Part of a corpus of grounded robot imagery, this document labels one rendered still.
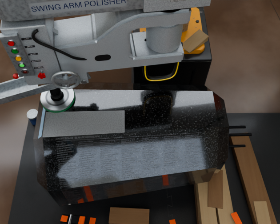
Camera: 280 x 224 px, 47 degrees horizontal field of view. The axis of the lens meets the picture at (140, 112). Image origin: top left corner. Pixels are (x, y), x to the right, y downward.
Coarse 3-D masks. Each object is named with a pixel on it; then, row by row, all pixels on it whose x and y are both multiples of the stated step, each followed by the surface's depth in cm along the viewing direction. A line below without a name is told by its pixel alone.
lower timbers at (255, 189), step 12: (240, 156) 270; (252, 156) 270; (240, 168) 264; (252, 168) 264; (240, 180) 266; (252, 180) 259; (252, 192) 254; (264, 192) 254; (252, 204) 249; (252, 216) 247
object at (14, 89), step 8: (8, 80) 194; (16, 80) 193; (24, 80) 194; (72, 80) 183; (0, 88) 197; (8, 88) 197; (16, 88) 195; (24, 88) 193; (32, 88) 185; (40, 88) 185; (48, 88) 186; (0, 96) 195; (8, 96) 188; (16, 96) 189; (24, 96) 190
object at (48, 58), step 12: (0, 24) 140; (12, 24) 140; (24, 24) 140; (36, 24) 140; (48, 24) 148; (24, 36) 144; (36, 36) 145; (48, 36) 146; (24, 48) 150; (36, 48) 151; (48, 48) 152; (48, 60) 159; (36, 72) 166; (48, 72) 167; (36, 84) 175
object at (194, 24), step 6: (192, 12) 261; (198, 12) 261; (192, 18) 257; (198, 18) 257; (192, 24) 254; (198, 24) 254; (144, 30) 250; (192, 30) 250; (186, 36) 247; (198, 48) 241
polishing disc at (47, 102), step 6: (66, 90) 206; (72, 90) 206; (42, 96) 204; (48, 96) 204; (66, 96) 204; (72, 96) 204; (42, 102) 202; (48, 102) 202; (54, 102) 202; (60, 102) 202; (66, 102) 202; (48, 108) 199; (54, 108) 199; (60, 108) 199
